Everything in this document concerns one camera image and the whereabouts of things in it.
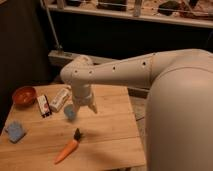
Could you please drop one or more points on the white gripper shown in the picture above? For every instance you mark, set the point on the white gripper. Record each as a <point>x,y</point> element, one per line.
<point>82,95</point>

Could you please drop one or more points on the red ceramic bowl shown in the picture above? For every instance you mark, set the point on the red ceramic bowl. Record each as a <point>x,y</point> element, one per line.
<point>24,96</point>

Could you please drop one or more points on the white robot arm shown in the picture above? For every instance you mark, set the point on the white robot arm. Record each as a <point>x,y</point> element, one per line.
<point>179,106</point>

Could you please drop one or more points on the small blue cup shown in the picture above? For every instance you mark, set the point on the small blue cup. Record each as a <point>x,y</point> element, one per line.
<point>69,112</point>

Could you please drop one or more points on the white cylindrical bottle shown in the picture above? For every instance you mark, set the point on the white cylindrical bottle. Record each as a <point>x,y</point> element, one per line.
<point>59,100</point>

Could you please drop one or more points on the orange toy carrot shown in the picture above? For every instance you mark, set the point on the orange toy carrot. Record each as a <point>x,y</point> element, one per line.
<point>70,147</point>

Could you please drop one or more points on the black red white box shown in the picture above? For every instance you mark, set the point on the black red white box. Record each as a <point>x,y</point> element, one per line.
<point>44,106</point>

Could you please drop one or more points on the wooden table board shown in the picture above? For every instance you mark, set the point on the wooden table board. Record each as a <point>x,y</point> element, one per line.
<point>110,139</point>

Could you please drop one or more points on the metal pole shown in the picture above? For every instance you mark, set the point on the metal pole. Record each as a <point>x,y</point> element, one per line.
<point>57,44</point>

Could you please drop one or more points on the metal shelf rail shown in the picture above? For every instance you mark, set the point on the metal shelf rail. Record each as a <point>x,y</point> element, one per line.
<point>195,13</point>

